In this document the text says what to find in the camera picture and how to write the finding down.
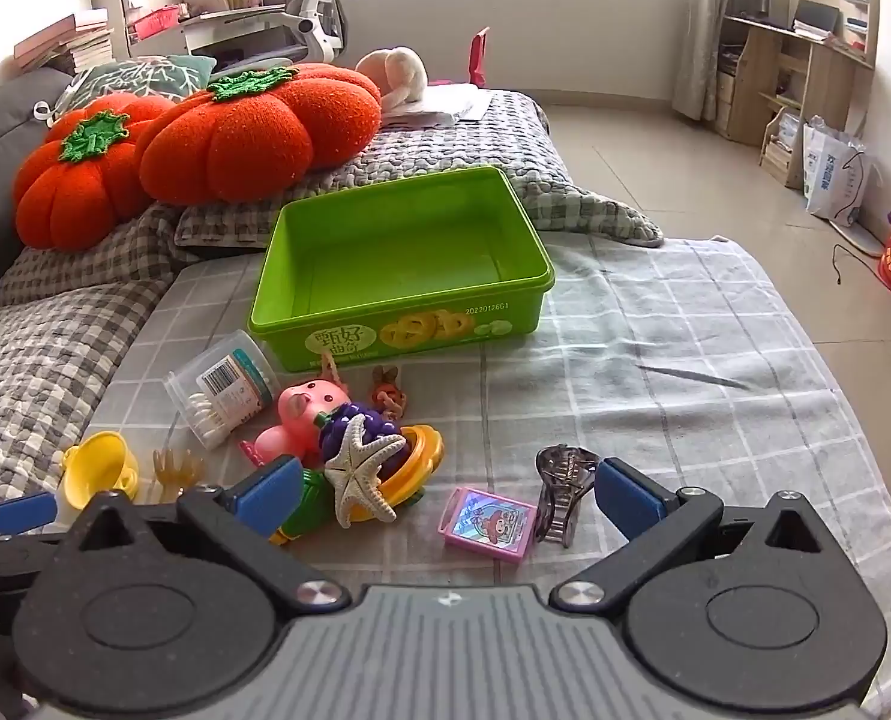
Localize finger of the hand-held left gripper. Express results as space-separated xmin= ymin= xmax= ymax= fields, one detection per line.
xmin=0 ymin=493 xmax=58 ymax=542

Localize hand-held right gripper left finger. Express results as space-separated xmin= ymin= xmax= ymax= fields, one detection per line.
xmin=56 ymin=456 xmax=352 ymax=616

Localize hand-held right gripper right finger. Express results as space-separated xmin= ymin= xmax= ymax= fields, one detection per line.
xmin=550 ymin=456 xmax=844 ymax=616

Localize green plastic toy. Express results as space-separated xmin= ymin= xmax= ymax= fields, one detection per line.
xmin=269 ymin=469 xmax=339 ymax=547

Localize dark hair claw clip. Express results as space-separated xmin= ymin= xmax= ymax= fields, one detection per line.
xmin=533 ymin=444 xmax=604 ymax=545

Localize beige starfish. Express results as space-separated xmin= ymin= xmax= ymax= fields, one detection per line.
xmin=323 ymin=412 xmax=409 ymax=526

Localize pink pig toy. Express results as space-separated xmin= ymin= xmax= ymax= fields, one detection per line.
xmin=239 ymin=351 xmax=356 ymax=467

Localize yellow toy cup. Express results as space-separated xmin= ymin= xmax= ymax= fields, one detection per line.
xmin=62 ymin=431 xmax=140 ymax=511

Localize amber hand-shaped toy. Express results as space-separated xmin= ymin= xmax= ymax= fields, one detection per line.
xmin=149 ymin=446 xmax=206 ymax=503

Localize purple grapes toy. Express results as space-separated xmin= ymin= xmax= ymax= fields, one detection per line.
xmin=317 ymin=403 xmax=403 ymax=460

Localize clear cotton swab jar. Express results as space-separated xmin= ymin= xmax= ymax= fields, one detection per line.
xmin=164 ymin=337 xmax=279 ymax=451

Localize pink card box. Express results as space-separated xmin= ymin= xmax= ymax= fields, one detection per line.
xmin=437 ymin=486 xmax=538 ymax=561

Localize yellow orange ring toy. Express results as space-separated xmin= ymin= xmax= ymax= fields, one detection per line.
xmin=374 ymin=424 xmax=446 ymax=512

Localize green plastic box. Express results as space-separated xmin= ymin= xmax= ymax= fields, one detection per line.
xmin=248 ymin=165 xmax=556 ymax=374

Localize white grey checked blanket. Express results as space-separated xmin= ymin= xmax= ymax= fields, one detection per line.
xmin=77 ymin=236 xmax=891 ymax=720

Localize grey checked sofa cover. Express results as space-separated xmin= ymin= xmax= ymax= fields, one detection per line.
xmin=0 ymin=202 xmax=266 ymax=511

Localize small orange pumpkin cushion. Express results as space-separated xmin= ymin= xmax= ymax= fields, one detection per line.
xmin=14 ymin=94 xmax=176 ymax=250

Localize large orange pumpkin cushion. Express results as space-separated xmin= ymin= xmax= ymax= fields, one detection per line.
xmin=134 ymin=64 xmax=382 ymax=205

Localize grey quilted blanket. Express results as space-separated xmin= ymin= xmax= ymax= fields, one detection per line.
xmin=175 ymin=86 xmax=665 ymax=250

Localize white shopping bag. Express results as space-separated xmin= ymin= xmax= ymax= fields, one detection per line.
xmin=803 ymin=116 xmax=871 ymax=227

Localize white papers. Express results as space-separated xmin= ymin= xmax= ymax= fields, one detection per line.
xmin=381 ymin=82 xmax=499 ymax=125

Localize teal leaf pattern pillow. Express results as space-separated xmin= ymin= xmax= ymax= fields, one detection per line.
xmin=55 ymin=55 xmax=217 ymax=117

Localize pink white plush bunny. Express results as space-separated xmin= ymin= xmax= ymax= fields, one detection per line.
xmin=355 ymin=47 xmax=430 ymax=113

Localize white desk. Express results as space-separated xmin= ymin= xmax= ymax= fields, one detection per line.
xmin=179 ymin=0 xmax=304 ymax=61

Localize pink plastic chair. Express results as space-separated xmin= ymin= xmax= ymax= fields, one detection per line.
xmin=434 ymin=26 xmax=491 ymax=91

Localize wooden shelf desk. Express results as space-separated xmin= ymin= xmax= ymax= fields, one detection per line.
xmin=715 ymin=0 xmax=883 ymax=190

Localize stack of books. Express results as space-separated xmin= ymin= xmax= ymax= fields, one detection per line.
xmin=14 ymin=9 xmax=116 ymax=77

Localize beige curtain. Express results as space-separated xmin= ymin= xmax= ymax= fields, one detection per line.
xmin=671 ymin=0 xmax=742 ymax=122

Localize pink basket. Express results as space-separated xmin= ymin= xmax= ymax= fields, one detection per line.
xmin=130 ymin=6 xmax=184 ymax=43

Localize white grey office chair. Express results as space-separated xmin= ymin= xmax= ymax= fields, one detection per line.
xmin=212 ymin=0 xmax=352 ymax=77

